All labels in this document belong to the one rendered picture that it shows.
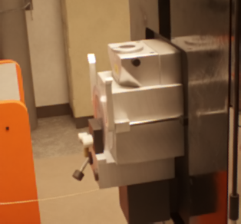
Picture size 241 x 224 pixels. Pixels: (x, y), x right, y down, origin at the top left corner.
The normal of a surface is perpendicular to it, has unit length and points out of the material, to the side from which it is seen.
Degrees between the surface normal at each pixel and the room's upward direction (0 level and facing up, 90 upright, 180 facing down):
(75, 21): 90
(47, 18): 90
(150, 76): 90
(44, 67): 90
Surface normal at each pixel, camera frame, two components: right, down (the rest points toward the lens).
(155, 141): 0.21, 0.31
